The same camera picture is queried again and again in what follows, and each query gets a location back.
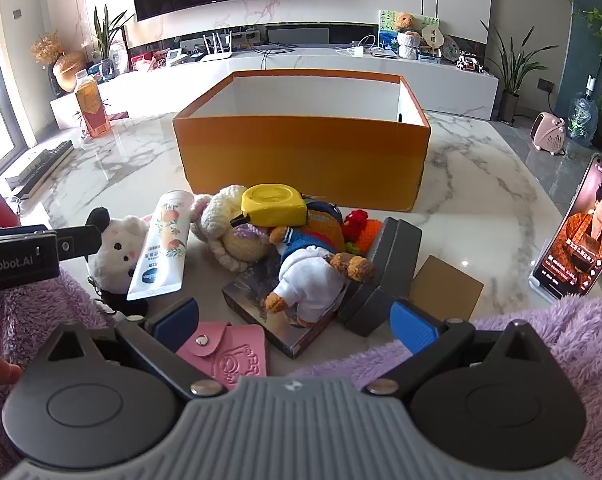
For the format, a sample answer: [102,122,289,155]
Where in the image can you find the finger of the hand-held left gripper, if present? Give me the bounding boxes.
[53,225,104,262]

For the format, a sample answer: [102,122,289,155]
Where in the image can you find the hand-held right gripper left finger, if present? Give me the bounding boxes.
[45,297,226,401]

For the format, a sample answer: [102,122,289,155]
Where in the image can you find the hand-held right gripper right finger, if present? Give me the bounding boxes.
[363,299,556,398]

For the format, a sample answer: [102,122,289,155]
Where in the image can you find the white plush keychain toy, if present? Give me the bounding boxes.
[85,207,152,313]

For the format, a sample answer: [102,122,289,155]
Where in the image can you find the dark grey case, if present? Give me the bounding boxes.
[338,217,424,337]

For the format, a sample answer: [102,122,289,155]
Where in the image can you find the pink leather pouch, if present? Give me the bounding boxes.
[176,321,268,392]

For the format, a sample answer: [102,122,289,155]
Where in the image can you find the white hand cream tube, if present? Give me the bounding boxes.
[127,190,196,302]

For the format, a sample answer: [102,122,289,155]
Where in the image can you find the dark book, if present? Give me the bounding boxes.
[222,260,339,359]

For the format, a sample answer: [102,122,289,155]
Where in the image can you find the crochet bunny doll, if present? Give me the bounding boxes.
[190,185,282,273]

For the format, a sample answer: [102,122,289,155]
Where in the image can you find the red orange crochet fruit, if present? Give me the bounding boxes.
[342,210,384,256]

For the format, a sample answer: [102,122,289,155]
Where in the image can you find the yellow tape measure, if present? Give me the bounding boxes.
[231,183,309,226]

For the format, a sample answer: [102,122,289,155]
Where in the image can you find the orange cardboard box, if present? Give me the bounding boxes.
[173,71,432,213]

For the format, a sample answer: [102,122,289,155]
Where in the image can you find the brown card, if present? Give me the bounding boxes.
[410,255,484,322]

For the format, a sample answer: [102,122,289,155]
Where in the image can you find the purple fuzzy robe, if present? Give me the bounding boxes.
[0,270,602,480]

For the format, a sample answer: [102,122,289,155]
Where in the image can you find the small grey box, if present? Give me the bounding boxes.
[6,157,46,187]

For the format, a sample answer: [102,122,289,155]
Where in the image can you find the white phone stand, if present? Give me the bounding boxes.
[528,272,564,304]

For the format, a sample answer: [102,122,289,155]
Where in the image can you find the orange drink bottle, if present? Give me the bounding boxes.
[75,71,110,133]

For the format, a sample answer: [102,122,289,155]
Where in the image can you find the golden vase with dried flowers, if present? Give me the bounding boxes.
[31,32,89,93]

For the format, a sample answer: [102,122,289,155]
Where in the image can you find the smartphone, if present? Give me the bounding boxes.
[531,152,602,301]

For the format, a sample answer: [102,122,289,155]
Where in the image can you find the green potted plant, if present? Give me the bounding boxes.
[92,5,132,80]

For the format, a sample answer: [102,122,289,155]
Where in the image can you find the white router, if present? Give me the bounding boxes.
[201,32,234,62]

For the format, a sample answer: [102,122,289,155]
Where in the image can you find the pink space heater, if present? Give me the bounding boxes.
[530,112,566,153]

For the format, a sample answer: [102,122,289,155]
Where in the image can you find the blue water jug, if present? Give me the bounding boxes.
[566,75,599,141]

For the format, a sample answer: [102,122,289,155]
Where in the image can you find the cow figurines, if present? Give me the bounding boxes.
[456,52,484,73]

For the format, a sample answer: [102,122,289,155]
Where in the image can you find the tall leafy potted plant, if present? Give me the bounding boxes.
[481,20,546,123]

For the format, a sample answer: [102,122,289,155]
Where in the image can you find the decorative plate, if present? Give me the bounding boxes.
[441,35,464,61]

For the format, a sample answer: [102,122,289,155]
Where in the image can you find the white marble tv cabinet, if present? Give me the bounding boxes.
[51,47,499,131]

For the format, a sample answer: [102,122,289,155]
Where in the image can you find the round fan ornament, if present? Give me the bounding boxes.
[421,16,442,56]

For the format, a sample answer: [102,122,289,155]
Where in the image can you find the small landscape painting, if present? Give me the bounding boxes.
[378,9,424,53]

